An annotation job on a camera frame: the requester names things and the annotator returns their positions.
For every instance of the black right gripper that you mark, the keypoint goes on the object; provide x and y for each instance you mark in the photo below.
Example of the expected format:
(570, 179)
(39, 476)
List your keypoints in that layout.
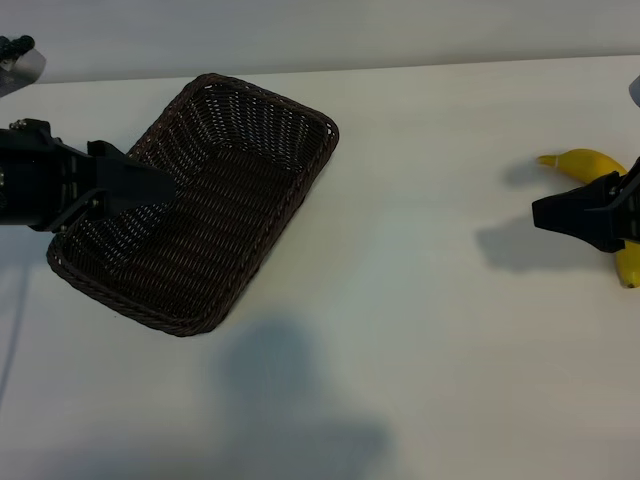
(632, 200)

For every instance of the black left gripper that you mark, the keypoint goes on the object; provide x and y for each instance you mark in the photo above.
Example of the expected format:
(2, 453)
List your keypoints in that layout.
(35, 175)

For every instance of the yellow banana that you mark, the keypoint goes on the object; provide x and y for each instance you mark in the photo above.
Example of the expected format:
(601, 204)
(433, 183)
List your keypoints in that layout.
(585, 160)

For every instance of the dark brown woven basket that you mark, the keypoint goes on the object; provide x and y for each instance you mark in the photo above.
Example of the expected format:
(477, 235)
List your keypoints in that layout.
(225, 225)

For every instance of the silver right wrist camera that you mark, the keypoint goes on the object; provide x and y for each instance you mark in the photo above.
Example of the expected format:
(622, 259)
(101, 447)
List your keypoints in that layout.
(635, 91)

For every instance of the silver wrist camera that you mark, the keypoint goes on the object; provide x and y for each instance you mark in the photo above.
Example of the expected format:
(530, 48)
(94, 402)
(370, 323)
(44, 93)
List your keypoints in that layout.
(25, 70)
(635, 91)

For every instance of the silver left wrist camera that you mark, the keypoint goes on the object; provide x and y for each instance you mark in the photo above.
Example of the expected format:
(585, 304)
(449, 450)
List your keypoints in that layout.
(25, 70)

